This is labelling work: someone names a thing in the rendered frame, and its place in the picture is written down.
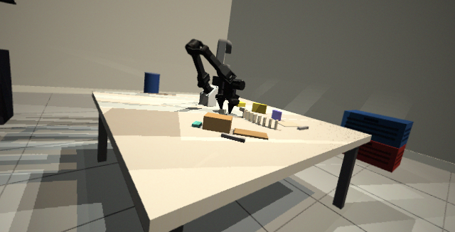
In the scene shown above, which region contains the small teal flat block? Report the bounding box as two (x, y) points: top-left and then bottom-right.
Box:
(192, 121), (202, 128)

